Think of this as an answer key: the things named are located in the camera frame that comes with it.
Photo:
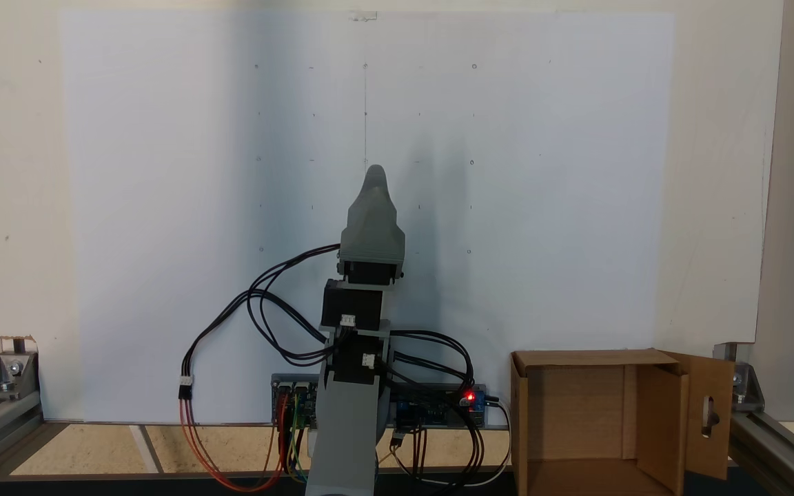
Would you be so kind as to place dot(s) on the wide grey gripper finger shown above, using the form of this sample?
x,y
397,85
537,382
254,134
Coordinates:
x,y
373,227

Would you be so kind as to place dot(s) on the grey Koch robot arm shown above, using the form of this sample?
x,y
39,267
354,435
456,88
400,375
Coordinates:
x,y
349,441

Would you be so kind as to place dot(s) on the blue circuit board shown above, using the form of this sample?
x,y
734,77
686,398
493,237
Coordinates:
x,y
438,413

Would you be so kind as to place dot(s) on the white paper sheet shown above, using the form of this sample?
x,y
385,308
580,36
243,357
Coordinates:
x,y
163,207

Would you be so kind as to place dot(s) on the brown cardboard box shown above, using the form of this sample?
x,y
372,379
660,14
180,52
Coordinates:
x,y
576,413

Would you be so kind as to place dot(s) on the aluminium corner bracket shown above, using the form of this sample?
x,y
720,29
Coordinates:
x,y
748,389
11,375

